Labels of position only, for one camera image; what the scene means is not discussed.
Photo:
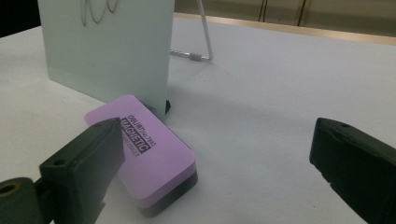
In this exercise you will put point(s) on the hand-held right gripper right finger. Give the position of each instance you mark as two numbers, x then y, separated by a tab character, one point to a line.
358	158

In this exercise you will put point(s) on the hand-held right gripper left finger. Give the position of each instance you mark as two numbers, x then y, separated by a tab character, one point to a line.
84	161

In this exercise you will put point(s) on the purple whiteboard eraser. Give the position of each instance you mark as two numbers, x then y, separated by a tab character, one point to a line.
162	165

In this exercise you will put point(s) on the pale green glass whiteboard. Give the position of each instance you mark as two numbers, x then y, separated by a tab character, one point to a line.
106	53

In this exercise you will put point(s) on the black board foot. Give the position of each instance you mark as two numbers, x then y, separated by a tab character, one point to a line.
168	106

